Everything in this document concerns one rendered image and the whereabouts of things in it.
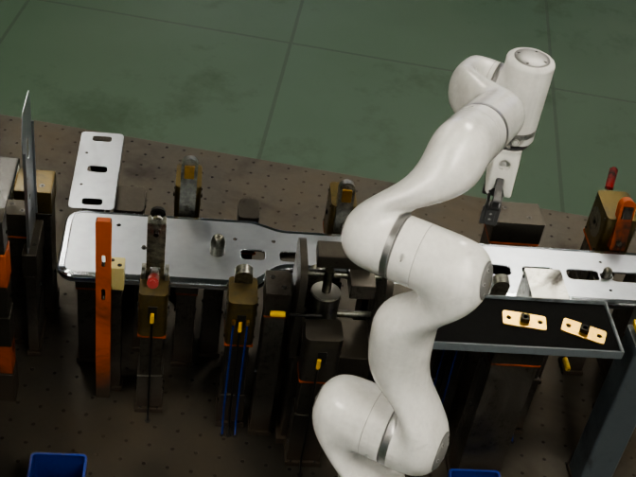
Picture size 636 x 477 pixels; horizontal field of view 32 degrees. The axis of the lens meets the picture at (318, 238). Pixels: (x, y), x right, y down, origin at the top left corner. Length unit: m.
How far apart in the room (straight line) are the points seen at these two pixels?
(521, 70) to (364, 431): 0.65
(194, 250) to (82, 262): 0.24
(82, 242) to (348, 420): 0.82
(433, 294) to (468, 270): 0.06
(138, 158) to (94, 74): 1.68
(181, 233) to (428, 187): 0.98
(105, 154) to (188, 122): 1.90
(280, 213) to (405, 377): 1.34
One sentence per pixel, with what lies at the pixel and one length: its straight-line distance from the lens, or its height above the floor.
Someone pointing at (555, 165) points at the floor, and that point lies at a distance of 4.72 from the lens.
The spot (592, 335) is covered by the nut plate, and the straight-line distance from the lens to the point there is 2.20.
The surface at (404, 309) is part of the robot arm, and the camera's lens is 1.69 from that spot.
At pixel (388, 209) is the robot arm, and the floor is 1.61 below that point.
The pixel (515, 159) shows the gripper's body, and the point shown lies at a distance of 2.00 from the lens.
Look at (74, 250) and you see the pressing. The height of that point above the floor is 1.00.
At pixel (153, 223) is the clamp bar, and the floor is 1.21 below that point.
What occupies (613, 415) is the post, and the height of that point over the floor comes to 0.95.
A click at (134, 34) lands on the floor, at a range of 5.12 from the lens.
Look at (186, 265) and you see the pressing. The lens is 2.39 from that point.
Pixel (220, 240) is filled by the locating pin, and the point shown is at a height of 1.04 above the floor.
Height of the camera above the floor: 2.60
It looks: 40 degrees down
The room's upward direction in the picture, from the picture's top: 9 degrees clockwise
